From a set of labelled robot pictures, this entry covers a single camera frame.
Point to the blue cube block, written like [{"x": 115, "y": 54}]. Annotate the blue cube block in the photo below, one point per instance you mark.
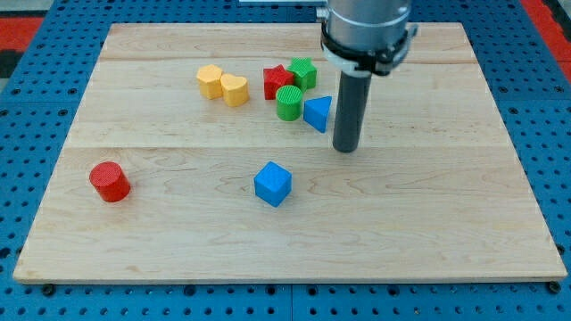
[{"x": 273, "y": 183}]

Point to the red cylinder block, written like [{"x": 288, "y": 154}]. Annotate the red cylinder block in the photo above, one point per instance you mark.
[{"x": 110, "y": 182}]

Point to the red star block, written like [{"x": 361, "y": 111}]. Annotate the red star block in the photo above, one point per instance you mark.
[{"x": 274, "y": 78}]

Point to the yellow heart block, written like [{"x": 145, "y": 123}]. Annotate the yellow heart block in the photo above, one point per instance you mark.
[{"x": 235, "y": 89}]

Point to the green cylinder block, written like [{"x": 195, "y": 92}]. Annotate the green cylinder block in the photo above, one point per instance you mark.
[{"x": 289, "y": 102}]

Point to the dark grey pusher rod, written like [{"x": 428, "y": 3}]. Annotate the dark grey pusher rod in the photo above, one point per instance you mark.
[{"x": 350, "y": 109}]

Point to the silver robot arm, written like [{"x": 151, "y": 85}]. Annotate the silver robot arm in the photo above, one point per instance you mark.
[{"x": 366, "y": 37}]

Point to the blue triangle block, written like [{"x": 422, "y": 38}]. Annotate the blue triangle block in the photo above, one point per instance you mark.
[{"x": 316, "y": 112}]

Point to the green star block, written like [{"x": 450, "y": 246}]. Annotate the green star block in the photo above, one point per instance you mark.
[{"x": 305, "y": 73}]

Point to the yellow hexagon block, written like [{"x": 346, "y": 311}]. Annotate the yellow hexagon block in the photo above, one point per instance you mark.
[{"x": 208, "y": 78}]

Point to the light wooden board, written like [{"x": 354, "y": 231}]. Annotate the light wooden board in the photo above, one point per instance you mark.
[{"x": 435, "y": 192}]

